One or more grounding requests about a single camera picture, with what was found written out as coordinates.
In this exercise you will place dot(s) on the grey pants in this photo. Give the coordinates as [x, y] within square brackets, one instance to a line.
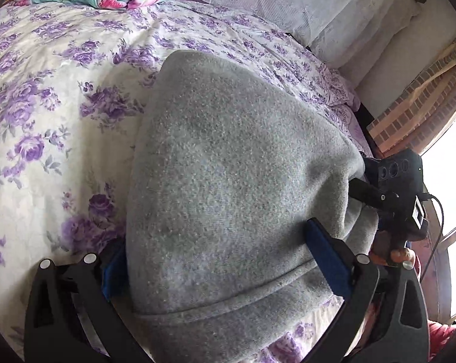
[231, 181]

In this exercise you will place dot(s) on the person's right hand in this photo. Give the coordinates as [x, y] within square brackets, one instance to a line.
[400, 257]

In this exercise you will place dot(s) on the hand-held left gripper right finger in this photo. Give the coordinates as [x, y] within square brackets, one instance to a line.
[330, 261]

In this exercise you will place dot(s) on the purple floral bed sheet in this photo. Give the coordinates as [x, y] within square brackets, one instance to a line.
[61, 83]

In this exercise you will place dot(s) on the window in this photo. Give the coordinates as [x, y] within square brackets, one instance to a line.
[455, 181]

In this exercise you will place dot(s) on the lace covered pillow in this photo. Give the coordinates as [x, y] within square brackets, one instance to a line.
[288, 0]

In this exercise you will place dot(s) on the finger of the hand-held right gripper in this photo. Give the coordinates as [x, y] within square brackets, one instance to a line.
[372, 194]

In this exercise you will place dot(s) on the red patterned clothing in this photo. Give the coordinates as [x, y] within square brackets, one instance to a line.
[440, 334]

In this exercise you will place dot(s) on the brick patterned curtain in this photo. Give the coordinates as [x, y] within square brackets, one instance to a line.
[413, 121]

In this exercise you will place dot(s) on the dark bed frame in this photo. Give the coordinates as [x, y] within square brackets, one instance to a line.
[364, 117]

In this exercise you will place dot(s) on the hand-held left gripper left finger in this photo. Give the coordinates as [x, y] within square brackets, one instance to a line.
[112, 276]

